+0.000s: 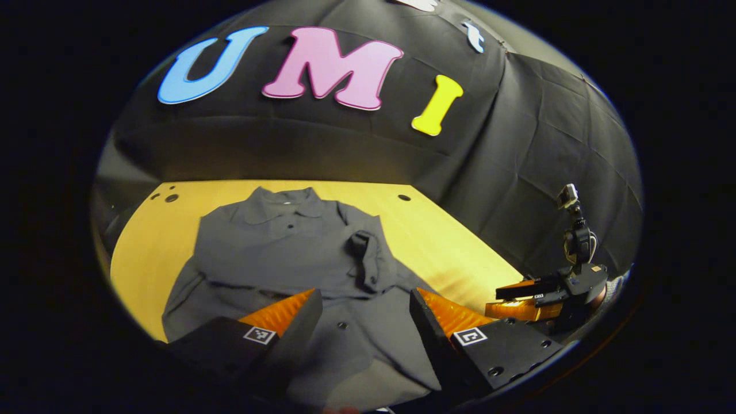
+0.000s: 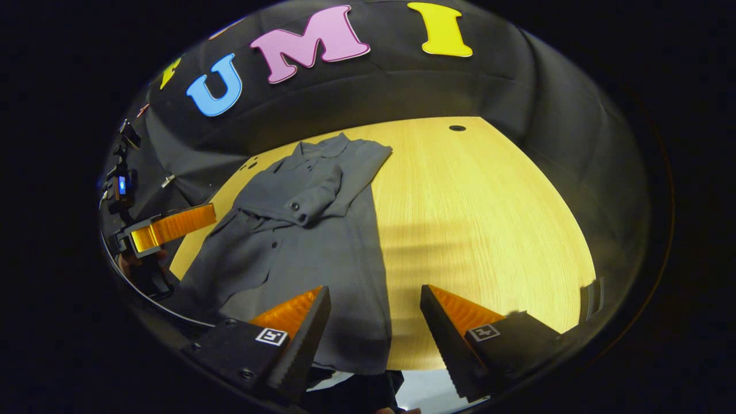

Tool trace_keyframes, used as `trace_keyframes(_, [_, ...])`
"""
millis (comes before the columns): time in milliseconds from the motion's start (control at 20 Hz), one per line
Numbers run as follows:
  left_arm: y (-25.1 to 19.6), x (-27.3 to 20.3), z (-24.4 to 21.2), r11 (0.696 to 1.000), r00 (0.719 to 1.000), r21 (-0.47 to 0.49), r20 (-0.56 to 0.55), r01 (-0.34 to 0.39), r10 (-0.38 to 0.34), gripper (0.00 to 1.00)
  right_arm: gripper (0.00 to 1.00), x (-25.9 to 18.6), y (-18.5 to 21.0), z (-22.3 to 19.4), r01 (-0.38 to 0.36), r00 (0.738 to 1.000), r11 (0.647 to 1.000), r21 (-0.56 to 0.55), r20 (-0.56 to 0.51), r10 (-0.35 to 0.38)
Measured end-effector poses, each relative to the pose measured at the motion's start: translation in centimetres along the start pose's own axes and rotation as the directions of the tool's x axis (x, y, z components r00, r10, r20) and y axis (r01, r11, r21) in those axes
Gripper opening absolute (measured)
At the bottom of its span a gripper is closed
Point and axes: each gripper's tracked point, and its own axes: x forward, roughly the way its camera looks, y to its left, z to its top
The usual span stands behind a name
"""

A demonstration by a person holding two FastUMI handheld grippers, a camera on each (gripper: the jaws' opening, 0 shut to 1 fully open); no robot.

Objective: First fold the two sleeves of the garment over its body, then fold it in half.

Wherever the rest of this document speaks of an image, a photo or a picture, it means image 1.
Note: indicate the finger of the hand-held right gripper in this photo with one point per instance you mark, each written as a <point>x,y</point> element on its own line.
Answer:
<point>535,286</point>
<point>523,310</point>

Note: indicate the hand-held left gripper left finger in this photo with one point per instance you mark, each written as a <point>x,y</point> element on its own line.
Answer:
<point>299,339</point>

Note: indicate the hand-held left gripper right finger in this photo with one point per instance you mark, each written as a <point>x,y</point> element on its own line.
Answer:
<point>428,342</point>

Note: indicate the grey long-sleeved polo shirt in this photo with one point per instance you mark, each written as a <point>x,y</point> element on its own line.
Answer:
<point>287,253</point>

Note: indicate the black backdrop cloth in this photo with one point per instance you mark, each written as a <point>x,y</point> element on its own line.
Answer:
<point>322,144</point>

